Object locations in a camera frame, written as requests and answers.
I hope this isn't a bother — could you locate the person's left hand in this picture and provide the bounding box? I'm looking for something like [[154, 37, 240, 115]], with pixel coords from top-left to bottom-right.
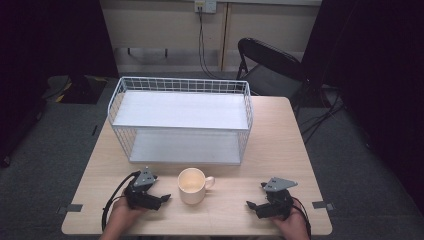
[[111, 194, 148, 228]]

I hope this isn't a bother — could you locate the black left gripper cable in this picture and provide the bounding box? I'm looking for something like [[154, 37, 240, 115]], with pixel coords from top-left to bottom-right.
[[101, 170, 142, 232]]

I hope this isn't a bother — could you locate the white wall socket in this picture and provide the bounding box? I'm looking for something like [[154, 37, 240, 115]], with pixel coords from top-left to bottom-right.
[[194, 0, 218, 15]]

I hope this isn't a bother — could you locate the person's right hand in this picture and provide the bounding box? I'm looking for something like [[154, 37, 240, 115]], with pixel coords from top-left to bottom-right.
[[270, 198, 310, 234]]

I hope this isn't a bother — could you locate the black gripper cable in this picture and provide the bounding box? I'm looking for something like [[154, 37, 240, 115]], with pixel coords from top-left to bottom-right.
[[101, 170, 142, 232], [291, 196, 313, 240]]

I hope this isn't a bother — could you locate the white two-tier wire shelf rack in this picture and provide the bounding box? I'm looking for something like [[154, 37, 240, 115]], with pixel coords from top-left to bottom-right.
[[107, 76, 254, 166]]

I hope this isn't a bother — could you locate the grey tape strip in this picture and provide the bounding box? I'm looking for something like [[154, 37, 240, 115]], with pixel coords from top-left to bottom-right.
[[55, 203, 84, 215], [311, 200, 335, 212]]

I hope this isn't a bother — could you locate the black stand with floor cables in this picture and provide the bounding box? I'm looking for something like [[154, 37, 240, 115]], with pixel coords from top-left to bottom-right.
[[290, 74, 346, 145]]

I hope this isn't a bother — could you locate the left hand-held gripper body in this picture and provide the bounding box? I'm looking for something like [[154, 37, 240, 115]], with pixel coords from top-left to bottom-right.
[[124, 166, 163, 211]]

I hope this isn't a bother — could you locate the cream ceramic mug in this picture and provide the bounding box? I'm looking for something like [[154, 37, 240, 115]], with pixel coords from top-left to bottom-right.
[[177, 167, 216, 205]]

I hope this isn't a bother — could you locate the dark curtain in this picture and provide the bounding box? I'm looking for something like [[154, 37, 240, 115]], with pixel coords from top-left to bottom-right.
[[300, 0, 424, 214]]

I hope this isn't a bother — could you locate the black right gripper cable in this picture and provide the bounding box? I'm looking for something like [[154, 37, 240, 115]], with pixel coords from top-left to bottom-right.
[[291, 196, 313, 240]]

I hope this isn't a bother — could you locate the dark stand base yellow tape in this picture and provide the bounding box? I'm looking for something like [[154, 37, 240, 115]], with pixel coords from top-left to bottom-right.
[[42, 74, 109, 105]]

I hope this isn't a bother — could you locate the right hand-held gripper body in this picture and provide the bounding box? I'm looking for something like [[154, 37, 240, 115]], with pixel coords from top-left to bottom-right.
[[257, 177, 299, 221]]

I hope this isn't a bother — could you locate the black folding chair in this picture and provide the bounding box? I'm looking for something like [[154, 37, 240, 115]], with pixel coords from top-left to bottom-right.
[[235, 37, 305, 101]]

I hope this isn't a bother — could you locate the black wall socket cable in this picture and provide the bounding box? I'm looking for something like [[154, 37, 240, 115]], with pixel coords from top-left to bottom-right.
[[197, 9, 219, 80]]

